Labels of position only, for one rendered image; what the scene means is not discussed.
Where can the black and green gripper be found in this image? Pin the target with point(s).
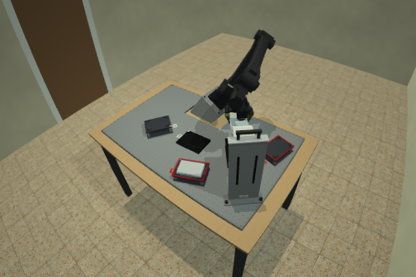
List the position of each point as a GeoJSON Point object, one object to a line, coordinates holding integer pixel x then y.
{"type": "Point", "coordinates": [228, 110]}

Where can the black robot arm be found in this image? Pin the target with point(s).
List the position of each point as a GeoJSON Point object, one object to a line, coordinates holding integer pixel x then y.
{"type": "Point", "coordinates": [249, 79]}

